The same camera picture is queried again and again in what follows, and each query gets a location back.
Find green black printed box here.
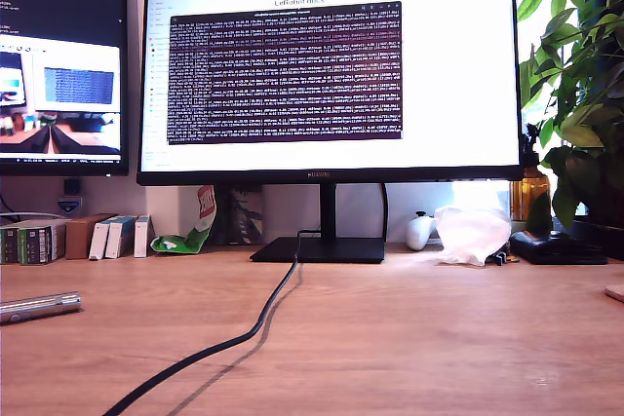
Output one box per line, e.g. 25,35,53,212
17,219,67,266

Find dark leaf print box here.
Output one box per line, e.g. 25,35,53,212
214,185,264,246

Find black plant pot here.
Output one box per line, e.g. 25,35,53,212
569,218,624,261

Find white crumpled plastic bag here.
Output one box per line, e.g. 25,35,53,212
428,206,513,267

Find dark green printed box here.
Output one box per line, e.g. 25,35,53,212
0,225,20,265

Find green leafy houseplant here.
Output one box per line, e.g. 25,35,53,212
516,0,624,232

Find white cable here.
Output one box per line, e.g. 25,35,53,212
0,210,69,221

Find white game controller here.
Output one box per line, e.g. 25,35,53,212
406,210,439,251

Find green white snack bag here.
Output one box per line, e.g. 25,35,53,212
149,184,218,255

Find amber pump bottle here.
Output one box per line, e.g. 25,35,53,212
510,123,555,235

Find black Huawei monitor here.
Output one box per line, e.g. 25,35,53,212
136,0,526,265

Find thick black cable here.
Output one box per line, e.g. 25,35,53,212
101,229,318,416

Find white blue carton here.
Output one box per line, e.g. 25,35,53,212
104,215,137,260
134,214,151,259
88,217,116,261

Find brown cardboard box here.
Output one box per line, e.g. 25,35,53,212
65,213,118,260

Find black leather wallet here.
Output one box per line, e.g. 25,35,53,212
509,229,610,265

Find thin black hanging cable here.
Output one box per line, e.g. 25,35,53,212
379,183,390,245

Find metallic silver laser pointer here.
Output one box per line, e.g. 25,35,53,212
0,290,83,325

